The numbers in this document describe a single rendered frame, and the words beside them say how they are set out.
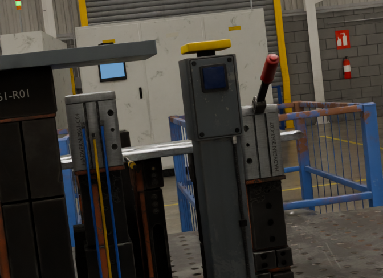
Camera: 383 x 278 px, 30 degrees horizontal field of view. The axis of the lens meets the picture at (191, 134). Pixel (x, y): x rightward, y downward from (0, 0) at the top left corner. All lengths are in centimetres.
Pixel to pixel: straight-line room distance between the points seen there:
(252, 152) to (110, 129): 23
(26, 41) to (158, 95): 176
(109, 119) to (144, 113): 795
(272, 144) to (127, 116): 792
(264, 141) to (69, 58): 38
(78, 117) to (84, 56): 21
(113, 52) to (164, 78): 816
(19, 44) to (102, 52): 821
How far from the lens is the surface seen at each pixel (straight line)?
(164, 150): 123
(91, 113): 109
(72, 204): 305
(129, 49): 91
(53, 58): 90
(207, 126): 96
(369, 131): 316
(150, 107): 905
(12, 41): 913
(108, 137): 110
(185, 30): 912
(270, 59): 103
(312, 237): 180
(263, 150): 114
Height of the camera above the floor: 110
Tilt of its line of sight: 4 degrees down
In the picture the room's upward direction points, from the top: 6 degrees counter-clockwise
